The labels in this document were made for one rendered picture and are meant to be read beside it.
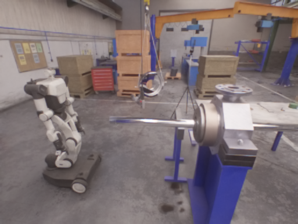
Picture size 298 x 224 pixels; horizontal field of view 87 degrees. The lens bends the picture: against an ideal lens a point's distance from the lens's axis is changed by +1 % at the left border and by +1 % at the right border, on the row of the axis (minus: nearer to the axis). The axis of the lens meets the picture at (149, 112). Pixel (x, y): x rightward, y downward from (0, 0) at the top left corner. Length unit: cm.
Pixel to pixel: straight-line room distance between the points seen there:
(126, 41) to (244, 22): 1148
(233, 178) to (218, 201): 26
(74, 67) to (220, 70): 472
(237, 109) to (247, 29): 1431
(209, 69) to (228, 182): 454
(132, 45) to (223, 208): 480
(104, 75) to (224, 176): 515
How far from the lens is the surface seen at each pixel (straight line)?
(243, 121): 129
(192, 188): 231
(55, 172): 254
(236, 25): 1524
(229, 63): 578
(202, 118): 129
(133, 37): 538
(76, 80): 581
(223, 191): 144
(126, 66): 546
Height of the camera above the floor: 173
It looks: 24 degrees down
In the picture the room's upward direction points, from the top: straight up
